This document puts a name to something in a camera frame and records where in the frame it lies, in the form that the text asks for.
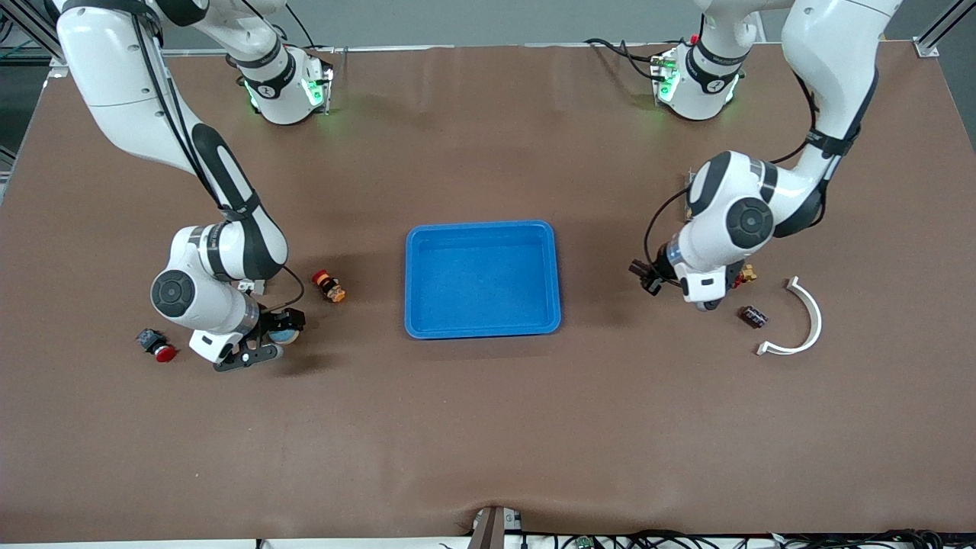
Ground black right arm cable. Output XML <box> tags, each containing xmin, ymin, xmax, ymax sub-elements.
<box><xmin>130</xmin><ymin>11</ymin><xmax>307</xmax><ymax>313</ymax></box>

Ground grey metal bracket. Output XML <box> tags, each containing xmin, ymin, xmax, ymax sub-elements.
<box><xmin>467</xmin><ymin>505</ymin><xmax>524</xmax><ymax>549</ymax></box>

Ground white curved plastic piece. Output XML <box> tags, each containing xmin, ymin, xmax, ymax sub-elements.
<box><xmin>756</xmin><ymin>276</ymin><xmax>824</xmax><ymax>357</ymax></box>

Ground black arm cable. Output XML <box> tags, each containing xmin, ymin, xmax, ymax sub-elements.
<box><xmin>643</xmin><ymin>185</ymin><xmax>695</xmax><ymax>269</ymax></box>
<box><xmin>130</xmin><ymin>11</ymin><xmax>307</xmax><ymax>313</ymax></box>

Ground red mushroom push button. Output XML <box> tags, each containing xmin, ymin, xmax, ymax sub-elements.
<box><xmin>136</xmin><ymin>328</ymin><xmax>178</xmax><ymax>363</ymax></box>

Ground brown table mat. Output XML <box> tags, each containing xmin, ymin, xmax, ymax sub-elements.
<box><xmin>0</xmin><ymin>42</ymin><xmax>976</xmax><ymax>544</ymax></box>

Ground black arm base cables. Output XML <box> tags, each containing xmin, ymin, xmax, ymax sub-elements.
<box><xmin>584</xmin><ymin>37</ymin><xmax>666</xmax><ymax>82</ymax></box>

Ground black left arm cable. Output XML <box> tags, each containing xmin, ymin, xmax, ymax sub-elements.
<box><xmin>643</xmin><ymin>185</ymin><xmax>695</xmax><ymax>269</ymax></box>

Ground blue plastic tray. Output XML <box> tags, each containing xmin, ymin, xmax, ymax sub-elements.
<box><xmin>404</xmin><ymin>220</ymin><xmax>563</xmax><ymax>339</ymax></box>

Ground yellow red emergency stop button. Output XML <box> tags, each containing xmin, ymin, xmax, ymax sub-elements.
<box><xmin>311</xmin><ymin>269</ymin><xmax>347</xmax><ymax>303</ymax></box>

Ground aluminium frame profile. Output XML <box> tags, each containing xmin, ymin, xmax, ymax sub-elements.
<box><xmin>913</xmin><ymin>0</ymin><xmax>976</xmax><ymax>59</ymax></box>
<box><xmin>0</xmin><ymin>0</ymin><xmax>69</xmax><ymax>81</ymax></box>

